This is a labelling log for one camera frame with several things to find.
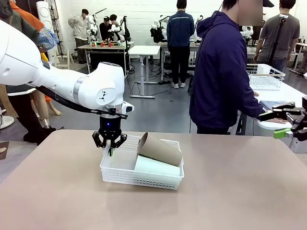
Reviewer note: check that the light green box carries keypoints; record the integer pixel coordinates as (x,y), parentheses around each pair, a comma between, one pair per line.
(156,167)

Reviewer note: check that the man in grey t-shirt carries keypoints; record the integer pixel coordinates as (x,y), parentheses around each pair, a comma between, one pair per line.
(280,36)

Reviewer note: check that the white perforated plastic basket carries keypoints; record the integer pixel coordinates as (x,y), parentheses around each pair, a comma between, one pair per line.
(141,178)

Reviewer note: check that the white box in rack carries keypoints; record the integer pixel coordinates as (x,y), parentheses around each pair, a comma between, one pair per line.
(263,69)

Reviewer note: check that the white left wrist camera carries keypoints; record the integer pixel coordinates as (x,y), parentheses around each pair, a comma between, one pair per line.
(128,108)

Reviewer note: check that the person's right hand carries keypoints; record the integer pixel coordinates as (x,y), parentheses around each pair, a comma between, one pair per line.
(278,120)

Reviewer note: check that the white tower fan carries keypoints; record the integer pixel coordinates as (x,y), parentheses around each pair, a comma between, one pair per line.
(45,16)

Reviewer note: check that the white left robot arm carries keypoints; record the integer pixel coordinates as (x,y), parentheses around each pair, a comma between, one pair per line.
(96,86)

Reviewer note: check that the person's right forearm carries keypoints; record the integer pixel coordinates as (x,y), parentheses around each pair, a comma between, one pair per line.
(251,106)

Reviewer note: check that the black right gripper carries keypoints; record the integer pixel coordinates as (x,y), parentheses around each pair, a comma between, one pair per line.
(303,119)

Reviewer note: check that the man in beige jacket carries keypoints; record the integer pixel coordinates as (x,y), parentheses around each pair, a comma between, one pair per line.
(80,31)

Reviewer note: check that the black tripod stand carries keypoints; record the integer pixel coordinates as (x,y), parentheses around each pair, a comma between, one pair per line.
(278,36)

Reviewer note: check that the person in purple hoodie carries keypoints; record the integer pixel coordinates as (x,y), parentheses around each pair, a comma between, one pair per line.
(216,72)

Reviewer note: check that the white standing desk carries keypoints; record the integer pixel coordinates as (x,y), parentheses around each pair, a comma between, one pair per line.
(144,55)

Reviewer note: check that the folded grey-blue cloth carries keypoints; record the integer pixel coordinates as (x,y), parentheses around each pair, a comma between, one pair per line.
(271,104)

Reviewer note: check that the man in blue jacket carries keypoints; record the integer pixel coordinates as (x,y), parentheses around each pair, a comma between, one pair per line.
(180,43)

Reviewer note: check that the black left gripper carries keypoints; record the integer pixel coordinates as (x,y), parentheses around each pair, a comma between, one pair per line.
(109,125)

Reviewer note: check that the brown-topped work table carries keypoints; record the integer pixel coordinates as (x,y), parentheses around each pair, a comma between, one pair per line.
(103,46)

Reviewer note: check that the brown cardboard tube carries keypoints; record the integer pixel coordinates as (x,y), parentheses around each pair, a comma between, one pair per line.
(158,151)

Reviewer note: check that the white side table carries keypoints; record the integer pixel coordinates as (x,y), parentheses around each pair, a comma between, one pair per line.
(290,93)

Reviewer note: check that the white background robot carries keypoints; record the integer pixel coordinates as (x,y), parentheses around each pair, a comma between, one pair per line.
(158,28)
(121,28)
(92,26)

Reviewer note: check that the seated person in black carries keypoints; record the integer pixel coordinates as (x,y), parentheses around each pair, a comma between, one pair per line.
(104,30)

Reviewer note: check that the white round fan base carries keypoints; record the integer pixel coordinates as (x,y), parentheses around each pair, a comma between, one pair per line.
(6,122)

